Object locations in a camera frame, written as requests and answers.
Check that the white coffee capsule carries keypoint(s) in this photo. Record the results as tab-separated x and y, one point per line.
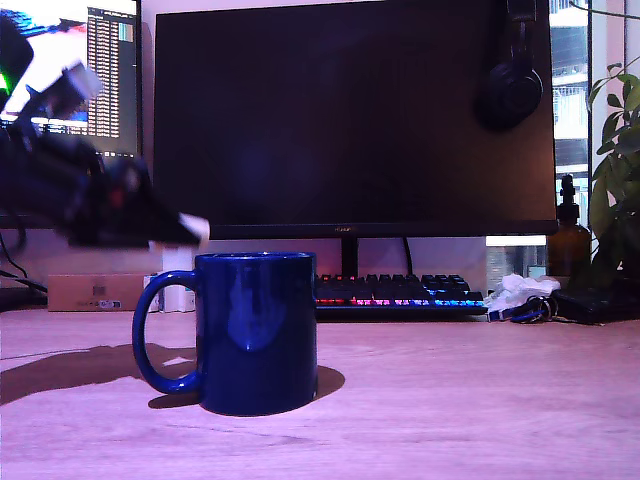
196	229

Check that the lit computer monitor with text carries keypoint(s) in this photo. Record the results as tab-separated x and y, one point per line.
120	190

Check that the brown cardboard box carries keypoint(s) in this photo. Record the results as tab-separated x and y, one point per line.
75	292

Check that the blue and white carton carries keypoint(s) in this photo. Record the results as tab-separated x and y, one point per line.
156	300
177	300

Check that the dark blue ceramic mug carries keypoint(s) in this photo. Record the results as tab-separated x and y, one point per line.
255	340

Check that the large dark computer monitor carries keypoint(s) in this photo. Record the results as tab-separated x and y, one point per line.
325	125

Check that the black backlit keyboard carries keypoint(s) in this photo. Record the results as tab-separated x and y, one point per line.
400	295

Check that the crumpled white tissue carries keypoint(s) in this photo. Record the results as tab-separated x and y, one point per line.
520	287

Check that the black headphones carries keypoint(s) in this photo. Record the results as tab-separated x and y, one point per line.
510	90

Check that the amber pump bottle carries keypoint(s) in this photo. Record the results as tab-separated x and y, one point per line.
567	250

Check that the black pouch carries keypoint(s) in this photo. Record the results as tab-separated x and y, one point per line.
590	305

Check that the green potted plant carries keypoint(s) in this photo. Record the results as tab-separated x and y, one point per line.
620	200

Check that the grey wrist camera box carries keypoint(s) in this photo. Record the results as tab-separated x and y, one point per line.
80	82

